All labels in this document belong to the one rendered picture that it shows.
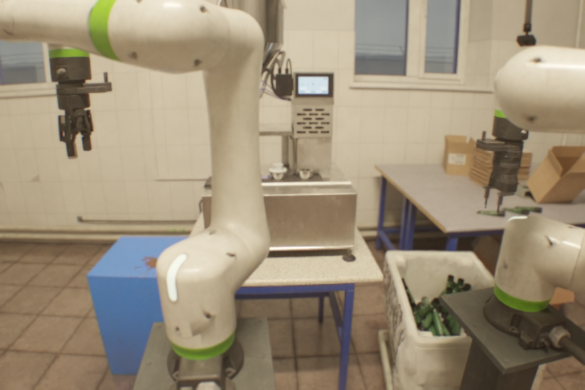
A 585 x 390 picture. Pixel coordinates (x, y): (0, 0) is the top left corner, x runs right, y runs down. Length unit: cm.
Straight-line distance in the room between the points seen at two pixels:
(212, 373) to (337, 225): 87
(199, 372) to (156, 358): 16
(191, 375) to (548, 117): 66
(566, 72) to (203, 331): 65
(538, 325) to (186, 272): 69
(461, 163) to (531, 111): 230
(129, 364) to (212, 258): 153
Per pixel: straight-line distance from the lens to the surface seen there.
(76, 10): 65
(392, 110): 307
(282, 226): 136
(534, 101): 53
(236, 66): 64
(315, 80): 147
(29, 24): 76
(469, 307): 97
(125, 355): 204
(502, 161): 102
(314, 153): 151
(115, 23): 56
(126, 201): 333
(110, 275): 178
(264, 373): 73
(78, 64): 92
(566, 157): 249
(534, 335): 88
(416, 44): 356
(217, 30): 55
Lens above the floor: 145
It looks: 15 degrees down
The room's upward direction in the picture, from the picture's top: straight up
